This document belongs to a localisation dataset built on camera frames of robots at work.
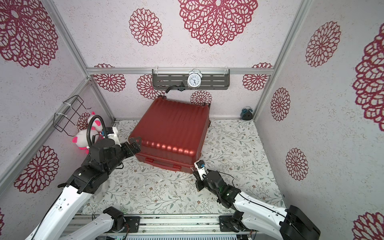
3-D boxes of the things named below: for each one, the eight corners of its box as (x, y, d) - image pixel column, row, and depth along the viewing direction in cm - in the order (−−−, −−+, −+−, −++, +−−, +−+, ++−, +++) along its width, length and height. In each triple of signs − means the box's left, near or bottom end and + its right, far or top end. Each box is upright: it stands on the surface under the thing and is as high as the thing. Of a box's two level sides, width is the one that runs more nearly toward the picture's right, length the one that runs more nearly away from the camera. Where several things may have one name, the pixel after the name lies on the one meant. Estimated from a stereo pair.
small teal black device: (241, 120, 123) (244, 112, 116) (239, 113, 128) (242, 106, 122) (250, 120, 123) (253, 112, 117) (247, 113, 128) (250, 106, 122)
